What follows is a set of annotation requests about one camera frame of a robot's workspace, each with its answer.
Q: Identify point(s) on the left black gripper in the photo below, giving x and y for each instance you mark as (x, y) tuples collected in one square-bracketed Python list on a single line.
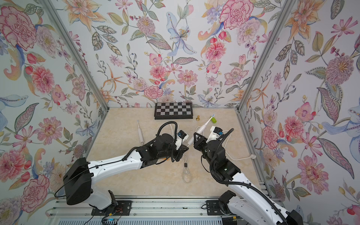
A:
[(181, 151)]

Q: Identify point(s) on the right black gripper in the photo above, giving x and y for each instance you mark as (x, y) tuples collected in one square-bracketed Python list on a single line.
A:
[(202, 143)]

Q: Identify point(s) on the white electric toothbrush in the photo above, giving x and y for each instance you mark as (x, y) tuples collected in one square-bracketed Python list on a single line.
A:
[(141, 138), (200, 130)]

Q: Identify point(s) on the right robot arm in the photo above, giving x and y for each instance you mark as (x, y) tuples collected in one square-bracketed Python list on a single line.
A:
[(243, 199)]

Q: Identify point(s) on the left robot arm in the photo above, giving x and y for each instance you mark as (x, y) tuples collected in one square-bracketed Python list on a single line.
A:
[(80, 179)]

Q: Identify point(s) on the black white chessboard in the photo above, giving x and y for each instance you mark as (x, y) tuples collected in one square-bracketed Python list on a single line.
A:
[(173, 110)]

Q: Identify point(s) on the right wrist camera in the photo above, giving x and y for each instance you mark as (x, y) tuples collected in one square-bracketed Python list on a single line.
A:
[(215, 133)]

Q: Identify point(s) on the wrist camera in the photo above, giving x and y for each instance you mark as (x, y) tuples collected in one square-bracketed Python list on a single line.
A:
[(215, 133), (180, 138)]

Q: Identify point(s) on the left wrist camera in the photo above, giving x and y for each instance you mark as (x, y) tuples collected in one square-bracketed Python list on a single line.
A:
[(180, 138)]

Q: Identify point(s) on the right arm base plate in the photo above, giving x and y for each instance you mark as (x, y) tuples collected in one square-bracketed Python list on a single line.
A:
[(216, 208)]

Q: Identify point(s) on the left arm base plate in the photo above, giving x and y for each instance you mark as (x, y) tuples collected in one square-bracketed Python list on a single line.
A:
[(121, 209)]

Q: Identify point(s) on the aluminium mounting rail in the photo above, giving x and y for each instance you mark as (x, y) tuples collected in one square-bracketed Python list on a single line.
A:
[(142, 206)]

